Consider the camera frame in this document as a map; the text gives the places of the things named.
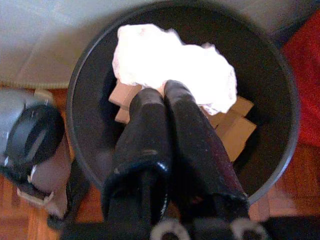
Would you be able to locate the brown cardboard piece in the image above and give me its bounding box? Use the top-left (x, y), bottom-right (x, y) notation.
top-left (199, 96), bottom-right (258, 164)
top-left (108, 81), bottom-right (144, 125)

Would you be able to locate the large red pillow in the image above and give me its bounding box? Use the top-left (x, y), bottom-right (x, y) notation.
top-left (281, 9), bottom-right (320, 149)

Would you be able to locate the white paper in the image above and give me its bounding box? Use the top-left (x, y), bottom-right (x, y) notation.
top-left (111, 23), bottom-right (238, 116)

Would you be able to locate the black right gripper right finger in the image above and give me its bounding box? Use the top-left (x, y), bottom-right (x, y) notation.
top-left (163, 79), bottom-right (251, 222)

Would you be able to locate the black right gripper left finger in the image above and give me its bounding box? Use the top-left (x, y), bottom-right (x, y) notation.
top-left (102, 87), bottom-right (174, 221)

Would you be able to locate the black round trash bin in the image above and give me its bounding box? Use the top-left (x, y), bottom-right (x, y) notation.
top-left (65, 0), bottom-right (301, 206)

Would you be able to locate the grey floral bed sheet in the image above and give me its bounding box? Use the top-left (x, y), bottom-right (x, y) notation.
top-left (0, 0), bottom-right (320, 90)

